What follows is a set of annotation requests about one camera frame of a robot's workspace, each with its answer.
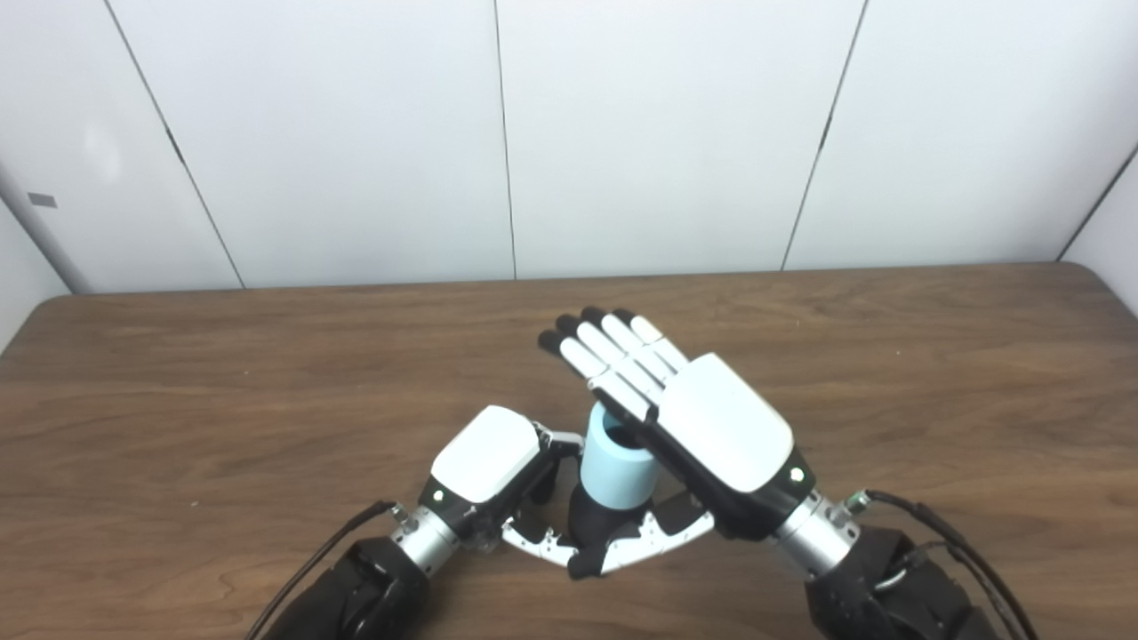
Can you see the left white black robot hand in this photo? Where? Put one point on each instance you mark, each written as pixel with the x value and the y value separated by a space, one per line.
pixel 484 458

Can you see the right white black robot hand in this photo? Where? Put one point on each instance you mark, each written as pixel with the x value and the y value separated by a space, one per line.
pixel 725 427

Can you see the black funnel-shaped nozzle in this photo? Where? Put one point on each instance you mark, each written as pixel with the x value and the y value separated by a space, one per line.
pixel 591 524

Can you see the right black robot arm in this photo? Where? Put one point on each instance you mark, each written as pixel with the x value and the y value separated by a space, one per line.
pixel 889 578

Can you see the grey wall corner post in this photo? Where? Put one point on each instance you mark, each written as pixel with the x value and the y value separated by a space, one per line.
pixel 44 231

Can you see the small grey wall tag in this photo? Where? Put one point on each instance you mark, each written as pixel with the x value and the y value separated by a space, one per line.
pixel 42 200

